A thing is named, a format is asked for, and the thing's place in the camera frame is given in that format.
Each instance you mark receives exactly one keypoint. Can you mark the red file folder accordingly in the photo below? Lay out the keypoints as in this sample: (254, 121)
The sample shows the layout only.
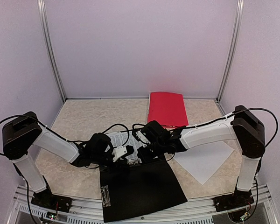
(168, 109)

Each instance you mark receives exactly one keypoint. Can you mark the black folder edge clip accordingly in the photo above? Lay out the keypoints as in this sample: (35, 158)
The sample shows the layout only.
(105, 196)

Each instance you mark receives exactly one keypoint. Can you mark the aluminium corner post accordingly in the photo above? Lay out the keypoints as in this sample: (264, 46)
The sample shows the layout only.
(232, 48)
(49, 47)

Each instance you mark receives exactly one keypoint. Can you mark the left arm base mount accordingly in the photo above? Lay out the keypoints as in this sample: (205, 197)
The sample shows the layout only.
(53, 202)

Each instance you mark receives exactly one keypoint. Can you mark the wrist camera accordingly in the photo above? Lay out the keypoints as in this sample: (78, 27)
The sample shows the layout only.
(122, 151)
(140, 137)

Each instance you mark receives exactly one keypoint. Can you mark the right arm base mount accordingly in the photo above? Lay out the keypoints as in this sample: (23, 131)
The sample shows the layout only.
(231, 201)

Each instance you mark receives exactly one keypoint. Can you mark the black book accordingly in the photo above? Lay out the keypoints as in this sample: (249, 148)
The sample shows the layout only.
(140, 190)

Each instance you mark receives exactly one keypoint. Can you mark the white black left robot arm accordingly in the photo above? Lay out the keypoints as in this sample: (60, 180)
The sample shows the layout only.
(24, 131)

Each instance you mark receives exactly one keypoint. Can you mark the left aluminium corner post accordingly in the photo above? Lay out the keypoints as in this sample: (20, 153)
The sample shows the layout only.
(49, 47)

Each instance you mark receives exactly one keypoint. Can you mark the right aluminium corner post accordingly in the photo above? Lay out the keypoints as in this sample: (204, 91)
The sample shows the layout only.
(232, 48)

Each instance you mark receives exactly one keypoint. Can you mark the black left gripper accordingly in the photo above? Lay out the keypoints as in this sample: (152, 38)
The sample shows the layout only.
(119, 163)

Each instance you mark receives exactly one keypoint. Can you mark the black folder centre clip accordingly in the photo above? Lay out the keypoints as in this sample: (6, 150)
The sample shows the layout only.
(133, 162)

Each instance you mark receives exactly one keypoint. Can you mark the printed text paper sheet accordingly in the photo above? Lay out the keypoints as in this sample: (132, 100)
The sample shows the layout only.
(119, 138)

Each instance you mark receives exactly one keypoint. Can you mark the aluminium front rail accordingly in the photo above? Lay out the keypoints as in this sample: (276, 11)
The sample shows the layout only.
(195, 211)

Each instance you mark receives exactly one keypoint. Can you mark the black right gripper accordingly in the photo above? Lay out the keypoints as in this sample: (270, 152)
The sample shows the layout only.
(145, 157)

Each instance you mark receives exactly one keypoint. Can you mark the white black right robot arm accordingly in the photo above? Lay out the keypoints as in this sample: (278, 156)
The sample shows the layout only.
(240, 125)

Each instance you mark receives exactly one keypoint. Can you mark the white paper sheet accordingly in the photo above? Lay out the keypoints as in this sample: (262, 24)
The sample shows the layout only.
(203, 161)

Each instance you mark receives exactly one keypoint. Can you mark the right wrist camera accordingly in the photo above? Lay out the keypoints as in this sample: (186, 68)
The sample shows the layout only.
(140, 137)

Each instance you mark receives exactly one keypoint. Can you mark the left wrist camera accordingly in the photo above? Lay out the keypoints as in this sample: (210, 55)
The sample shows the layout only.
(122, 151)

